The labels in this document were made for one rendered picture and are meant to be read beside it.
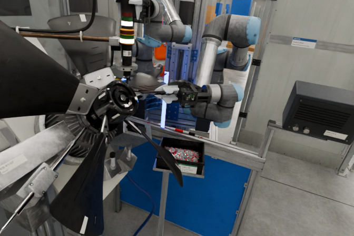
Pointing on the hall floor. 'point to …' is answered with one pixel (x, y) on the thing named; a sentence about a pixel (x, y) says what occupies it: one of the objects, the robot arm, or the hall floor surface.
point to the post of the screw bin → (163, 203)
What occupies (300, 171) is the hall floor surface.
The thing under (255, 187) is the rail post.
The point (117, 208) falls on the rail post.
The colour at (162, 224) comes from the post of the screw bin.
